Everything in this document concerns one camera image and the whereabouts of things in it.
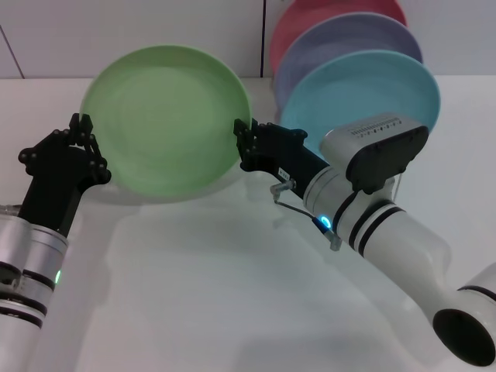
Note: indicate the purple round plate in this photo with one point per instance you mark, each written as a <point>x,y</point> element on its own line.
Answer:
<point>321,46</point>

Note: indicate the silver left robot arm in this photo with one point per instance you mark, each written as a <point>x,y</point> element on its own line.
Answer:
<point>27,279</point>

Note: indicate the red round plate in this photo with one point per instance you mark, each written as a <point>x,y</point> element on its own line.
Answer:
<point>298,23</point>

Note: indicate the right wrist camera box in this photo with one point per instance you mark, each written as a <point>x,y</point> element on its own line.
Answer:
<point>372,155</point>

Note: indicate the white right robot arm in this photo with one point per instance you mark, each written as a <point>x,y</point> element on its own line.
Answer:
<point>391,240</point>

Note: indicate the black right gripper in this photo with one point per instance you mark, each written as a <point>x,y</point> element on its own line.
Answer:
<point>286,162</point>

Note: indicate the green round plate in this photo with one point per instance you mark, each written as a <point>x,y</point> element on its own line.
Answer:
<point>166,120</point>

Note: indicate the light blue round plate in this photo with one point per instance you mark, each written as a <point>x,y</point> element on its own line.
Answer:
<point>348,93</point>

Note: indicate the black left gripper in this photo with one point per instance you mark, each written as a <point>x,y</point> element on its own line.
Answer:
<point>58,186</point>

